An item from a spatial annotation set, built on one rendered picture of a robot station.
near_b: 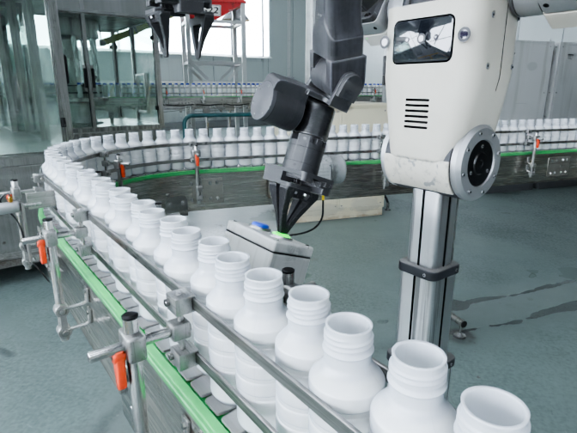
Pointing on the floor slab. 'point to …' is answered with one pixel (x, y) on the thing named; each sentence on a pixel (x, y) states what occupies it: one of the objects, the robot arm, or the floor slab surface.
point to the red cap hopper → (216, 61)
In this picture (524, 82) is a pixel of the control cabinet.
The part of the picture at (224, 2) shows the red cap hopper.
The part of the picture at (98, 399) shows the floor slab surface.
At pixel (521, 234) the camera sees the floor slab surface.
